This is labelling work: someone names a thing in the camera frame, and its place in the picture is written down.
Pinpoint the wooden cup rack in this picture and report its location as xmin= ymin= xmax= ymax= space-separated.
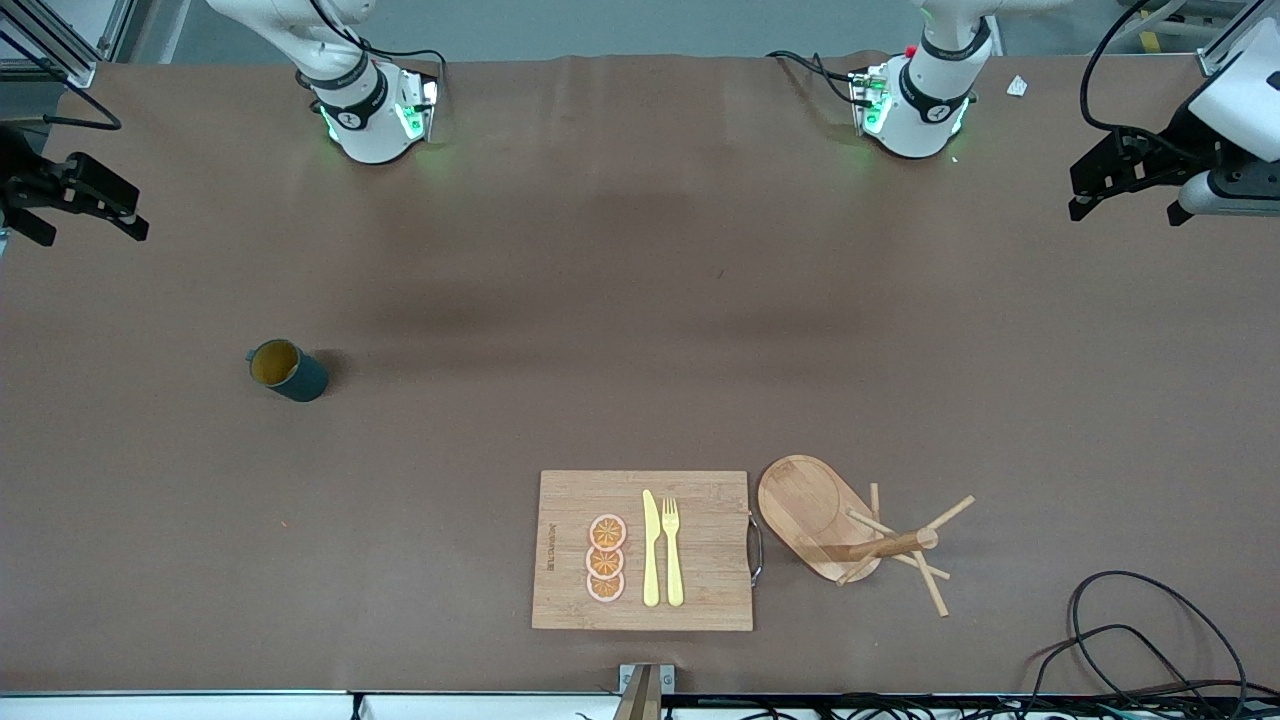
xmin=757 ymin=455 xmax=976 ymax=618

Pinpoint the dark teal cup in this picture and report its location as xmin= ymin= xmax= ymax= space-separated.
xmin=246 ymin=339 xmax=330 ymax=403

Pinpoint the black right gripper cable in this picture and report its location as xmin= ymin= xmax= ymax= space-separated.
xmin=0 ymin=28 xmax=124 ymax=132

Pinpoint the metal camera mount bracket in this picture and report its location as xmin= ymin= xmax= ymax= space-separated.
xmin=619 ymin=663 xmax=676 ymax=720

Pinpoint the white table edge rail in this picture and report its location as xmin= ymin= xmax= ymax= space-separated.
xmin=0 ymin=690 xmax=619 ymax=720

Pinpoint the aluminium frame profile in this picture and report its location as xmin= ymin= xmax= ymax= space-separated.
xmin=1195 ymin=0 xmax=1280 ymax=77
xmin=0 ymin=0 xmax=136 ymax=89

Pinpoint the yellow plastic fork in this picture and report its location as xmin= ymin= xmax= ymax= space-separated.
xmin=661 ymin=497 xmax=686 ymax=608

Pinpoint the brown table cover mat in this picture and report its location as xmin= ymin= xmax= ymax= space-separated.
xmin=0 ymin=50 xmax=1280 ymax=697

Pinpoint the black left arm base cable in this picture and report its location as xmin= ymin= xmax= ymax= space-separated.
xmin=767 ymin=50 xmax=863 ymax=107

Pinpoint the yellow plastic knife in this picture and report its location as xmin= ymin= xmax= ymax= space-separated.
xmin=642 ymin=489 xmax=662 ymax=608

